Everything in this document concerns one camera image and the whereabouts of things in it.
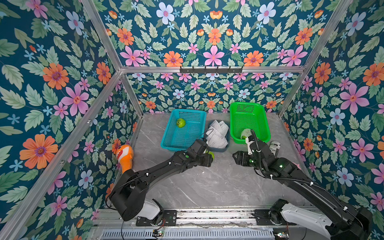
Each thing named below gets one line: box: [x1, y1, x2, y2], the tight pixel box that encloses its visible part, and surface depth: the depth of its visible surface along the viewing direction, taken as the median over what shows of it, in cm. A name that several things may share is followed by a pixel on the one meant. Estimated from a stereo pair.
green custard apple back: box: [176, 118, 186, 128], surface depth 110 cm
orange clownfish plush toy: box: [116, 144, 134, 174], surface depth 90 cm
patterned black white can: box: [269, 140, 281, 158], surface depth 98 cm
